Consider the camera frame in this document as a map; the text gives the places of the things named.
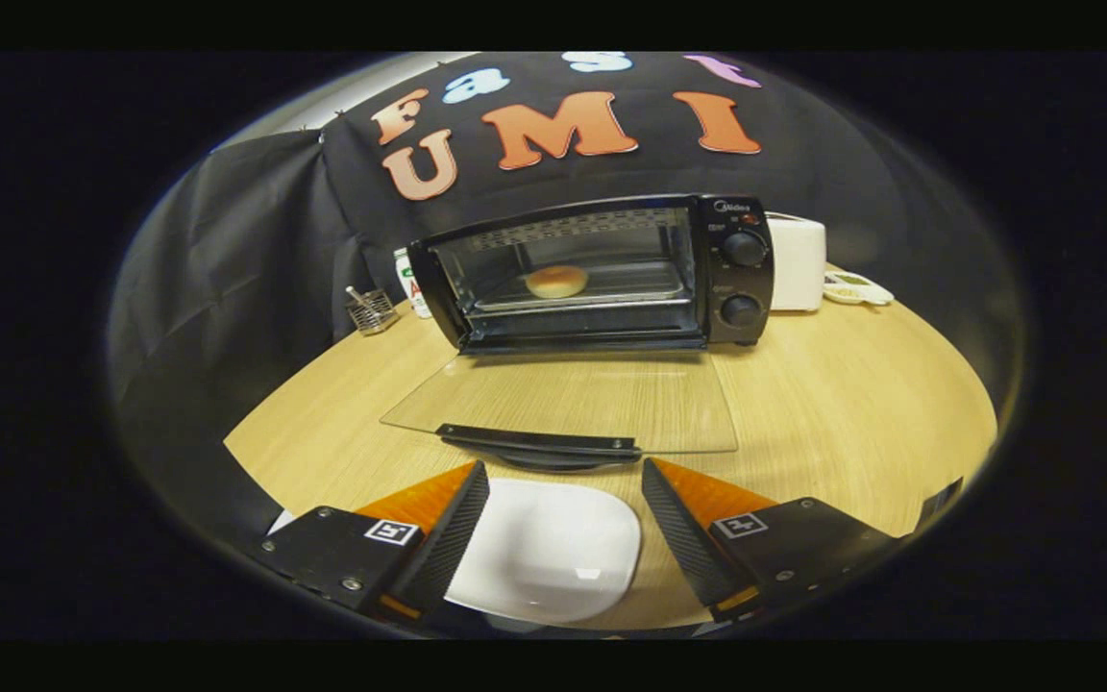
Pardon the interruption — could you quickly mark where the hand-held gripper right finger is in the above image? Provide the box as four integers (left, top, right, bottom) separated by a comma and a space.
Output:
641, 457, 910, 624

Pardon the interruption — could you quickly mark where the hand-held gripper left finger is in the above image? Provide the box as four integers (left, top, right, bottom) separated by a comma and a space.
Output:
251, 460, 491, 626

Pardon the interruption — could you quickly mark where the black toaster oven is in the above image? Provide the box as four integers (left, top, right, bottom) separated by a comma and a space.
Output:
381, 194, 775, 473

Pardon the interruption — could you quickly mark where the golden brown bagel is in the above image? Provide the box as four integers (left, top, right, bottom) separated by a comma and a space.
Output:
525, 264, 590, 300

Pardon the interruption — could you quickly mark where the white bread toaster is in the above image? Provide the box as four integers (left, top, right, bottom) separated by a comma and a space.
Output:
767, 215, 827, 312

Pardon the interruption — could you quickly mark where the white plate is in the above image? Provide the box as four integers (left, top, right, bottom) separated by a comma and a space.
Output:
445, 478, 643, 625

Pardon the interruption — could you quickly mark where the white bottle green label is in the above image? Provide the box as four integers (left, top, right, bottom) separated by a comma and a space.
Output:
393, 247, 433, 320

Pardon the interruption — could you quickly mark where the white handheld device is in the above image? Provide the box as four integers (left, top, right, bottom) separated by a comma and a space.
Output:
823, 271, 896, 307

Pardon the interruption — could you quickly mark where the black backdrop cloth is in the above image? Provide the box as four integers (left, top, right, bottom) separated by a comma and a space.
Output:
107, 53, 1025, 462

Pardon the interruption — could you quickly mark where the wire mesh holder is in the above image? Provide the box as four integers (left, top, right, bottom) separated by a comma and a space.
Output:
345, 285, 400, 335

